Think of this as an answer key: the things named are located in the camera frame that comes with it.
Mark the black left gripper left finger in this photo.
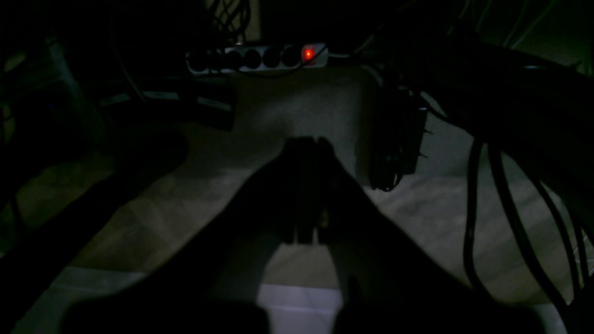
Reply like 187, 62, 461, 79
65, 138, 318, 334

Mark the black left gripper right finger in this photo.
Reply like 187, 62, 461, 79
318, 139, 545, 334

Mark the black power adapter box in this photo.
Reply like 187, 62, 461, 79
368, 83, 428, 192

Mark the white power strip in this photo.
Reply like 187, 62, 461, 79
185, 43, 329, 76

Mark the black cable bundle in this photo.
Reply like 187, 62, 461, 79
464, 135, 594, 325

